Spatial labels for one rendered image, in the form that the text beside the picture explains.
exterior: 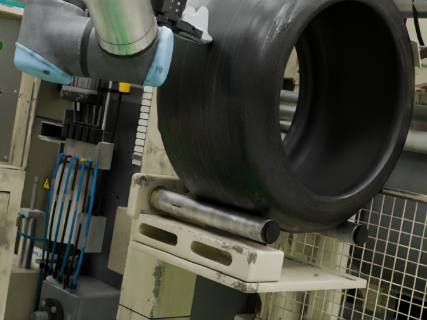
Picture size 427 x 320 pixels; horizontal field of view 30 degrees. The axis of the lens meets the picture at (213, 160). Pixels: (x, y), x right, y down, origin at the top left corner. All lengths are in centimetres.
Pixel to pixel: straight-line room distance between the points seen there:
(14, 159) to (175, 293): 50
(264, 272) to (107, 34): 60
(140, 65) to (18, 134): 84
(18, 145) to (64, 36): 79
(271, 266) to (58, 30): 61
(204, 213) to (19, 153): 55
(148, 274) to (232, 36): 65
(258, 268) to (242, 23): 45
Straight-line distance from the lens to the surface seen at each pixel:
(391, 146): 172
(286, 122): 211
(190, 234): 159
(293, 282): 157
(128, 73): 117
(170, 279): 185
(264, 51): 141
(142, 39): 112
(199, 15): 142
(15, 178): 193
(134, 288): 188
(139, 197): 171
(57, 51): 120
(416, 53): 178
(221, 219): 155
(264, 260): 149
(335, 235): 173
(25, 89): 196
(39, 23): 122
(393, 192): 189
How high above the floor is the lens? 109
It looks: 3 degrees down
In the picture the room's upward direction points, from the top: 9 degrees clockwise
